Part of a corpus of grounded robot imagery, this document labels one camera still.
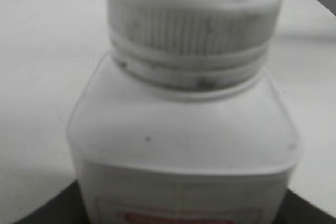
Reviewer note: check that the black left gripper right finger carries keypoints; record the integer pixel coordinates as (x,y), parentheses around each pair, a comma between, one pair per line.
(296,210)

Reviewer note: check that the white pink yogurt bottle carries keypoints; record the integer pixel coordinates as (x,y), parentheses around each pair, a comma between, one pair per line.
(143,154)

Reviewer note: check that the white ribbed bottle cap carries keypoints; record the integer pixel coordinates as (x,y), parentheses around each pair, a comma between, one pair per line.
(192,44)

